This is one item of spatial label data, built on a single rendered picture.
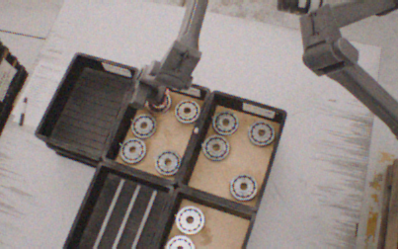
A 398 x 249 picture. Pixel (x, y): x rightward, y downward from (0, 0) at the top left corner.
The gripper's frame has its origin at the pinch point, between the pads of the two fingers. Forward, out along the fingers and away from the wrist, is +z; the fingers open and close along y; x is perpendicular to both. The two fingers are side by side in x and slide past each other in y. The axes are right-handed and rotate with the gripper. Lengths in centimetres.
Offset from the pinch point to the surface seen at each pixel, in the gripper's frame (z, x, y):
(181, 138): 4.9, -10.7, 13.5
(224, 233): 5, -39, 42
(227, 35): 22, 48, 10
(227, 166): 6.3, -15.1, 34.2
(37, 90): 12, -8, -64
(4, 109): 51, -16, -111
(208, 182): 5.3, -23.3, 29.8
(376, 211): 97, 5, 108
